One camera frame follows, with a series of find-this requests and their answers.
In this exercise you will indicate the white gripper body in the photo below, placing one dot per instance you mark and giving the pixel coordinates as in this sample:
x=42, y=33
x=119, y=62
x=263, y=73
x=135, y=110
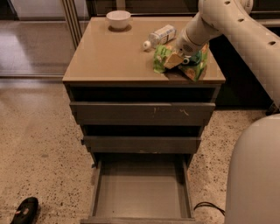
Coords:
x=185, y=44

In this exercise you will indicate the green rice chip bag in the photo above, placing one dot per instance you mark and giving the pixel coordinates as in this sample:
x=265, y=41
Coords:
x=191, y=72

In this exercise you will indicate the brown drawer cabinet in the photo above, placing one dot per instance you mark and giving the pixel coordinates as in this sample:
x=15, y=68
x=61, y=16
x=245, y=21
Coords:
x=111, y=66

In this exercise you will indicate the clear plastic water bottle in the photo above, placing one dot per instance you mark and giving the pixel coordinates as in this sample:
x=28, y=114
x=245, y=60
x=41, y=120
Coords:
x=160, y=37

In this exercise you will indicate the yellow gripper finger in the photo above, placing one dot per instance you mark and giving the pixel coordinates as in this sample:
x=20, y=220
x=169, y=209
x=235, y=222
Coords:
x=191, y=61
x=173, y=60

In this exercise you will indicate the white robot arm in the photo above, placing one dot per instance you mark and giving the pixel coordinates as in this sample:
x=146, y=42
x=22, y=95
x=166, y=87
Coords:
x=253, y=182

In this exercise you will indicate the top grey drawer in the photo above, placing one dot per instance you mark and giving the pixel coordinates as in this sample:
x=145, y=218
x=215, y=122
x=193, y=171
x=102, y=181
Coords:
x=160, y=114

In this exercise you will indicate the bottom open grey drawer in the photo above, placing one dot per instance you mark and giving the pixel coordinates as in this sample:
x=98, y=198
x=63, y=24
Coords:
x=141, y=189

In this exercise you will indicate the middle grey drawer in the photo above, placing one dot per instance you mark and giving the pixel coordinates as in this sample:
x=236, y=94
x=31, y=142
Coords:
x=142, y=144

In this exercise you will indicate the black shoe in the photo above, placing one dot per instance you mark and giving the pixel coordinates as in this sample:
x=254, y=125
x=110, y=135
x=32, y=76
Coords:
x=26, y=211

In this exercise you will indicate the white ceramic bowl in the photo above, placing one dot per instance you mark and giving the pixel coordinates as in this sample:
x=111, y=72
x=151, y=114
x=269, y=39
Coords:
x=118, y=19

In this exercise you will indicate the metal frame post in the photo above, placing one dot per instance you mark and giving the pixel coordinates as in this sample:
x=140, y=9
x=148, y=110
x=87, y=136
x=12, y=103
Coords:
x=72, y=21

